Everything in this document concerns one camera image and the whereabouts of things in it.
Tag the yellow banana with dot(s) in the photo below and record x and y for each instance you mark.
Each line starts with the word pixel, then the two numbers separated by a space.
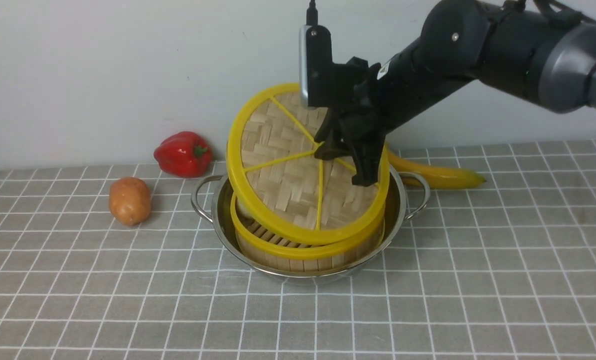
pixel 445 178

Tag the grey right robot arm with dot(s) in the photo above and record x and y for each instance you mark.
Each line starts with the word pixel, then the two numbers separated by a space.
pixel 547 58

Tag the stainless steel pot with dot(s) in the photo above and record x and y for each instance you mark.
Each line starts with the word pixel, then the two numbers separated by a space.
pixel 224 224

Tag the grey checked tablecloth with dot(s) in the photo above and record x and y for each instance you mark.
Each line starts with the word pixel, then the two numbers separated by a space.
pixel 503 272

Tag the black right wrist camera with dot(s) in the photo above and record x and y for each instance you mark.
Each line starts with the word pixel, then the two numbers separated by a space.
pixel 324 83

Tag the yellow bamboo steamer lid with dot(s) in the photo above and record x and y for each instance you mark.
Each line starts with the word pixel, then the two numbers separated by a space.
pixel 279 182

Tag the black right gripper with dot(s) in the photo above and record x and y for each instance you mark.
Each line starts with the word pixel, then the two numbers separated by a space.
pixel 388 96

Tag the brown potato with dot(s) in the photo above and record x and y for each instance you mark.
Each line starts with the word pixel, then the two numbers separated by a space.
pixel 129 201

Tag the red bell pepper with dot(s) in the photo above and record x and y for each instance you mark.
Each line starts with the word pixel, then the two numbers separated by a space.
pixel 184 154

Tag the yellow bamboo steamer basket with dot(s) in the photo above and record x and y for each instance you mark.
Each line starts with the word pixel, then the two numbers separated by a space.
pixel 276 252

